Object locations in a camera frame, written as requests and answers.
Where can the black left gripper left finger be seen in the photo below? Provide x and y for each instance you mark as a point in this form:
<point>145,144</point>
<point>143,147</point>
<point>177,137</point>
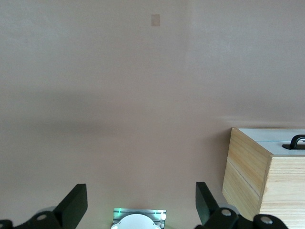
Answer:
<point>74,202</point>

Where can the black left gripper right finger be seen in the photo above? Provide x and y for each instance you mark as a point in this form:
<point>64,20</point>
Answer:
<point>205,205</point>

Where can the white drawer with wooden interior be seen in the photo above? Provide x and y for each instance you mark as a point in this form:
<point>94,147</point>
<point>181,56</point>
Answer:
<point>274,149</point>

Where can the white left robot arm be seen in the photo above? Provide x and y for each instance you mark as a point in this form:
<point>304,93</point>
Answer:
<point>138,222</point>

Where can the light wooden drawer cabinet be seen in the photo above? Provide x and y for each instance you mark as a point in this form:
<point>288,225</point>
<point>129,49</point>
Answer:
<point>247,167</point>

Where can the small brown tape mark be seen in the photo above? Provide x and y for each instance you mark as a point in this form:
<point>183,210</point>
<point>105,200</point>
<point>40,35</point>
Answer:
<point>155,19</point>

